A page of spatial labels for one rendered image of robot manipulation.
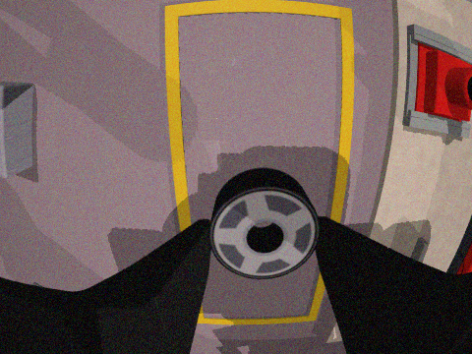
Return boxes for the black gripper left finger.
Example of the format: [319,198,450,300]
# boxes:
[0,219,211,354]

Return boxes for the black tyre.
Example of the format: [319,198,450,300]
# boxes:
[208,168,320,279]

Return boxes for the yellow rectangular outline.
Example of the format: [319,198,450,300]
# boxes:
[164,0,354,325]

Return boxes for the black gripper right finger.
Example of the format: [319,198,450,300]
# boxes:
[315,216,472,354]

